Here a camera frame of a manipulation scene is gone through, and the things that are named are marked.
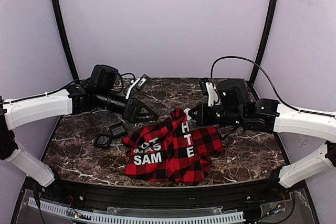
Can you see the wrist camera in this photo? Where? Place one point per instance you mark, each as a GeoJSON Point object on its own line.
{"type": "Point", "coordinates": [208, 89]}
{"type": "Point", "coordinates": [137, 85]}

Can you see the round silver brooch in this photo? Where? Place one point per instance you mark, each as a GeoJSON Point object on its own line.
{"type": "Point", "coordinates": [102, 140]}

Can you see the black front frame rail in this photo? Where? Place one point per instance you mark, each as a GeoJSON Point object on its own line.
{"type": "Point", "coordinates": [94, 196]}

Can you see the black vertical frame post right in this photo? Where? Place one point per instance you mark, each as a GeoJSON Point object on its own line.
{"type": "Point", "coordinates": [266, 31]}

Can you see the red black plaid shirt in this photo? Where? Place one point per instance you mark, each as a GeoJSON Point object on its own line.
{"type": "Point", "coordinates": [171, 151]}

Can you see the small black open box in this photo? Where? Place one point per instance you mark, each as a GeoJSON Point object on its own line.
{"type": "Point", "coordinates": [102, 146]}

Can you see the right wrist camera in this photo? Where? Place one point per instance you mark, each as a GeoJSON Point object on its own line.
{"type": "Point", "coordinates": [208, 89]}

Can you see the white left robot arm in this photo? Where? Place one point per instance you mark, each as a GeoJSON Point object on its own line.
{"type": "Point", "coordinates": [76, 97]}

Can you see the black vertical frame post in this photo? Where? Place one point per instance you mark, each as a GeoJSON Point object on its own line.
{"type": "Point", "coordinates": [64, 39]}
{"type": "Point", "coordinates": [266, 31]}

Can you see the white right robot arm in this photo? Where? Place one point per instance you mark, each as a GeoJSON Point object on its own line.
{"type": "Point", "coordinates": [274, 116]}

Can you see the white slotted cable duct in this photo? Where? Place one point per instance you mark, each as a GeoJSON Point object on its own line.
{"type": "Point", "coordinates": [129, 215]}

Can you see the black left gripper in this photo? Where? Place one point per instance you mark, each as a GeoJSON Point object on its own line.
{"type": "Point", "coordinates": [128, 110]}

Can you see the black vertical frame post left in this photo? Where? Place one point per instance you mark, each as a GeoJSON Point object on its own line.
{"type": "Point", "coordinates": [64, 39]}

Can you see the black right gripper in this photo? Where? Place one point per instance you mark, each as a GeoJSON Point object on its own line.
{"type": "Point", "coordinates": [206, 115]}

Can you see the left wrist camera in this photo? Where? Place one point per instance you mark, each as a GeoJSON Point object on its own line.
{"type": "Point", "coordinates": [137, 85]}

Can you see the small black box lid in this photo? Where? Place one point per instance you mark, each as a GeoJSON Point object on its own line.
{"type": "Point", "coordinates": [118, 130]}

